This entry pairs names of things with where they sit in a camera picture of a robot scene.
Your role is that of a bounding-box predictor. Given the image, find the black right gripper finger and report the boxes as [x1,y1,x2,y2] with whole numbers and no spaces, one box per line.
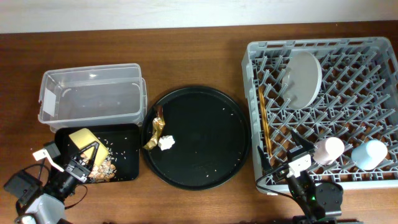
[257,146,274,176]
[290,129,315,155]

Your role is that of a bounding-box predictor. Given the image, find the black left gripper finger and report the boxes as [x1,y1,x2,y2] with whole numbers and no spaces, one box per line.
[88,142,100,169]
[76,141,97,156]

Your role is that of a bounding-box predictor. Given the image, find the yellow bowl with food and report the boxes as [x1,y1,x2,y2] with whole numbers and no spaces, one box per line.
[69,128,109,166]

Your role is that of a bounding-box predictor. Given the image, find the pink plastic cup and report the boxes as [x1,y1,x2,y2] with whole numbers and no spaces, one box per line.
[312,137,345,166]

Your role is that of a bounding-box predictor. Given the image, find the light blue cup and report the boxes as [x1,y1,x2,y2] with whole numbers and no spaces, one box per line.
[351,140,387,170]

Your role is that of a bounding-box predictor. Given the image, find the grey round plate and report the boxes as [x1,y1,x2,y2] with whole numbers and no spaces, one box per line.
[282,52,322,110]

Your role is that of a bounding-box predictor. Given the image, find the gold foil wrapper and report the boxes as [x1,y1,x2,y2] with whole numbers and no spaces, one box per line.
[144,105,165,150]

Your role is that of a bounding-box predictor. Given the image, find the wooden chopstick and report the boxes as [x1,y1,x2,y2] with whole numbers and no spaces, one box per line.
[257,86,272,156]
[260,86,274,157]

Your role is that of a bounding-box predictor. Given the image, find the white tissue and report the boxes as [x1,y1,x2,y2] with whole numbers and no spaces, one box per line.
[157,136,175,151]

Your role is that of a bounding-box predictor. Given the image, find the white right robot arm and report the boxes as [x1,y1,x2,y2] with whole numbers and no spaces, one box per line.
[256,130,343,223]

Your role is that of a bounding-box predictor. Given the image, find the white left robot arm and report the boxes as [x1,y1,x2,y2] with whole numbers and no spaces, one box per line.
[4,141,100,223]

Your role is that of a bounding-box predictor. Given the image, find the grey dishwasher rack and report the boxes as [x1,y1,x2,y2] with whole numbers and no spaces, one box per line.
[241,37,397,192]

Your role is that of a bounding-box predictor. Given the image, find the pile of food scraps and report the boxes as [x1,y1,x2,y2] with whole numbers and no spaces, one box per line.
[88,157,117,183]

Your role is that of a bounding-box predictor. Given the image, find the black rectangular tray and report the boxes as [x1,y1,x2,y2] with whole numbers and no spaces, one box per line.
[55,124,141,182]

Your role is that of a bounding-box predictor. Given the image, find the clear plastic bin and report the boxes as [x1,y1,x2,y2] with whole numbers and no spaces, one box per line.
[38,63,147,132]

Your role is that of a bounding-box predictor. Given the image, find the round black tray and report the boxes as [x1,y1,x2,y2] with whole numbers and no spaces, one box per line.
[141,86,251,190]

